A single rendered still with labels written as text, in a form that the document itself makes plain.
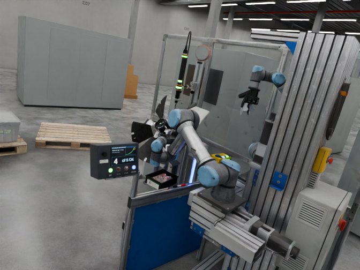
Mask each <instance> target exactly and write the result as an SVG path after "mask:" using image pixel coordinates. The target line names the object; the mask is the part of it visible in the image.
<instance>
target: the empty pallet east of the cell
mask: <svg viewBox="0 0 360 270"><path fill-rule="evenodd" d="M46 141H55V142H66V143H71V146H49V145H46ZM80 143H87V144H97V143H111V140H110V137H109V134H108V132H107V129H106V127H101V126H88V125H74V124H61V123H46V122H42V123H41V126H40V129H39V131H38V134H37V137H36V140H35V147H36V148H54V149H80V150H90V147H80Z"/></svg>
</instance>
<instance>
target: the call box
mask: <svg viewBox="0 0 360 270"><path fill-rule="evenodd" d="M216 155H217V154H212V155H211V157H212V158H215V159H216V161H217V163H218V164H219V163H221V161H222V159H231V157H222V156H227V155H226V154H224V153H220V154H218V155H220V157H222V158H220V157H217V156H216Z"/></svg>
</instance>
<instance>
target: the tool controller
mask: <svg viewBox="0 0 360 270"><path fill-rule="evenodd" d="M117 156H119V165H117V166H111V157H117ZM133 165H135V166H136V168H135V169H132V166H133ZM125 166H128V170H124V167H125ZM117 167H120V168H121V170H120V171H117V170H116V169H117ZM90 168H91V177H94V178H96V179H98V180H100V179H106V178H116V177H119V176H122V177H124V176H126V175H133V174H138V168H139V144H138V143H137V142H131V141H123V142H106V143H97V144H90ZM109 168H112V169H113V171H112V172H108V169H109Z"/></svg>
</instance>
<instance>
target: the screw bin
mask: <svg viewBox="0 0 360 270"><path fill-rule="evenodd" d="M159 174H166V175H167V176H171V178H172V179H170V180H168V181H165V182H163V183H161V182H159V181H157V180H155V179H153V178H152V177H155V176H157V175H159ZM145 176H146V180H145V183H147V184H149V185H151V186H152V187H154V188H156V189H158V190H159V189H164V188H168V187H170V186H172V185H174V184H176V183H177V178H178V176H176V175H174V174H172V173H170V172H168V171H166V170H164V169H161V170H158V171H155V172H153V173H150V174H147V175H145Z"/></svg>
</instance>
